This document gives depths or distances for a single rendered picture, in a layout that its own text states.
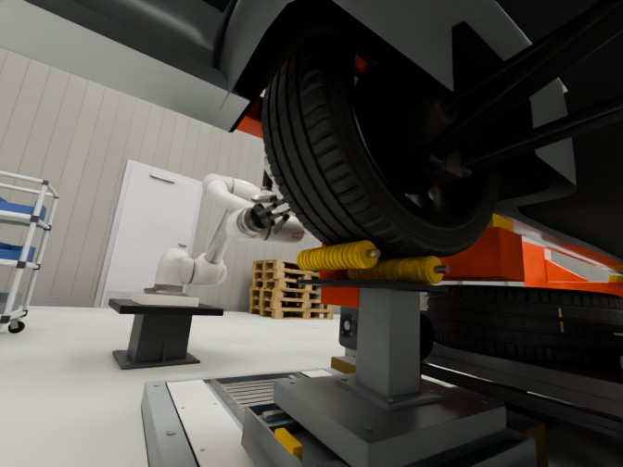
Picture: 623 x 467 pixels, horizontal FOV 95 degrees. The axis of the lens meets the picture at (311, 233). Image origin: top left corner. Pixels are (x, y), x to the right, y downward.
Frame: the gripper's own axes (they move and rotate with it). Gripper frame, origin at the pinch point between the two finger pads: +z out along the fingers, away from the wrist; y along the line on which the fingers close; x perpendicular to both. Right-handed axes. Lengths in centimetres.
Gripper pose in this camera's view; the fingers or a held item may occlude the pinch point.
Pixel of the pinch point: (287, 205)
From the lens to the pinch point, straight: 73.4
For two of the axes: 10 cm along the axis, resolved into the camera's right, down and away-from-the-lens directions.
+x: 6.5, -5.6, 5.2
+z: 5.4, -1.3, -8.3
